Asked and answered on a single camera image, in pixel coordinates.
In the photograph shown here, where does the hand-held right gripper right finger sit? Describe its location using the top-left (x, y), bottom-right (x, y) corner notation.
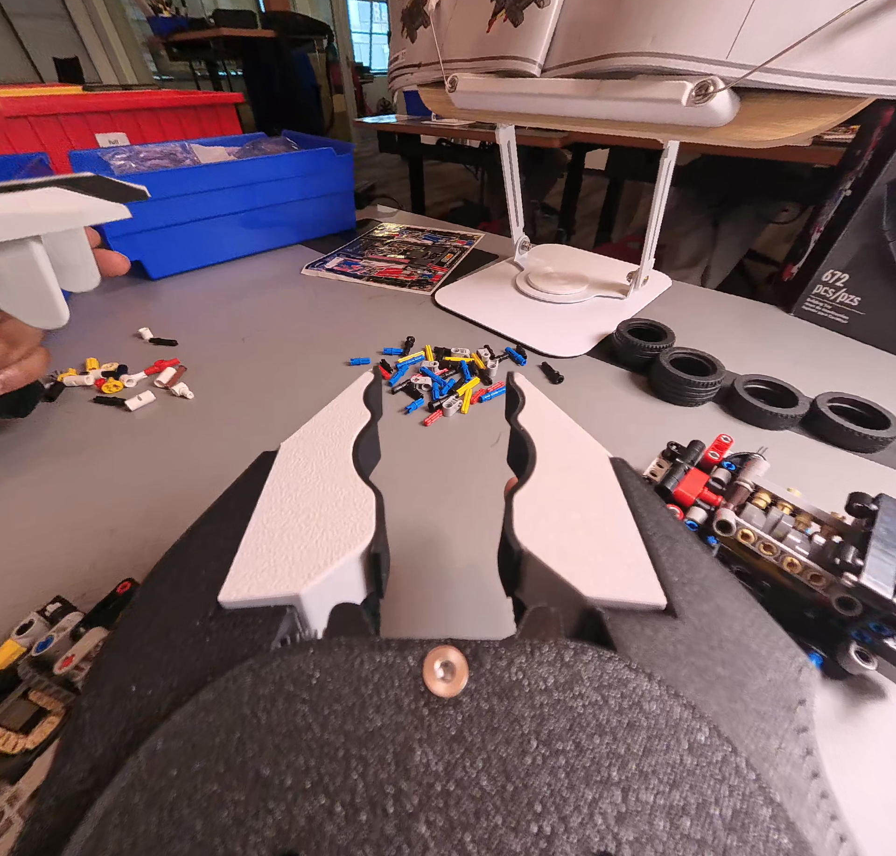
top-left (498, 370), bottom-right (668, 622)

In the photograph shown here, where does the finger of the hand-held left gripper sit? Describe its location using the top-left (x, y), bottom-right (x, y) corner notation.
top-left (0, 185), bottom-right (134, 330)
top-left (0, 172), bottom-right (152, 294)

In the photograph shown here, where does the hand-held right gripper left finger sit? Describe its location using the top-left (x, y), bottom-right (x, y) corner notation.
top-left (217, 369), bottom-right (392, 636)

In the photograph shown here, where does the pile of small lego pins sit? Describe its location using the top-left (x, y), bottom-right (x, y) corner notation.
top-left (348, 335), bottom-right (566, 429)

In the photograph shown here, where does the pile of lego connectors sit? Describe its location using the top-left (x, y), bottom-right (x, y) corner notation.
top-left (42, 325), bottom-right (196, 413)

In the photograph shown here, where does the black rubber lego tire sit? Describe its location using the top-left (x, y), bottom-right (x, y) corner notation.
top-left (610, 317), bottom-right (678, 373)
top-left (647, 346), bottom-right (728, 408)
top-left (801, 391), bottom-right (896, 455)
top-left (724, 373), bottom-right (813, 432)

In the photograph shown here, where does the lego car chassis assembly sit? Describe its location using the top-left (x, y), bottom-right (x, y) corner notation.
top-left (642, 434), bottom-right (896, 683)

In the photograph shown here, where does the small lego subassembly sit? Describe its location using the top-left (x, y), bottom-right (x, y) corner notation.
top-left (0, 576), bottom-right (141, 763)

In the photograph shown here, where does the lego sticker sheet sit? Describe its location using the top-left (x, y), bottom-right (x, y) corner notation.
top-left (301, 219), bottom-right (486, 296)

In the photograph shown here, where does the black lego box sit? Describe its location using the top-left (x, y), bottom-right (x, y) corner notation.
top-left (779, 103), bottom-right (896, 357)

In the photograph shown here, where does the lego instruction book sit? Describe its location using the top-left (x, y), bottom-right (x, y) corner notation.
top-left (385, 0), bottom-right (896, 98)

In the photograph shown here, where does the person's left hand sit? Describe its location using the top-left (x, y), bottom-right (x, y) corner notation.
top-left (0, 229), bottom-right (133, 398)

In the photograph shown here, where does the red plastic bin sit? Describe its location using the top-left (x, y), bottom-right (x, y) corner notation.
top-left (0, 84), bottom-right (246, 175)

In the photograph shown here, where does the large blue plastic bin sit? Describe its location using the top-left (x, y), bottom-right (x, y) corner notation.
top-left (68, 129), bottom-right (357, 281)

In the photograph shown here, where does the clear plastic bag in bin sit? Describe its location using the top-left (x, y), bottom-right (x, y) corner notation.
top-left (104, 135), bottom-right (310, 172)

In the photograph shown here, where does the white book stand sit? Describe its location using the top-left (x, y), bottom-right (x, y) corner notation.
top-left (388, 0), bottom-right (896, 359)

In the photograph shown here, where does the blue container with brushes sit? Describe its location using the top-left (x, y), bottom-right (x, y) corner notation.
top-left (136, 0), bottom-right (191, 36)

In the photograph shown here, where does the wooden workbench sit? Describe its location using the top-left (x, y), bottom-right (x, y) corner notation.
top-left (149, 26), bottom-right (331, 136)

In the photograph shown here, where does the black bag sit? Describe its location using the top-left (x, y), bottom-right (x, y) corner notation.
top-left (210, 7), bottom-right (334, 41)

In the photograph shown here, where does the long wooden table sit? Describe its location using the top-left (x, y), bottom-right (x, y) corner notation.
top-left (353, 112), bottom-right (863, 242)

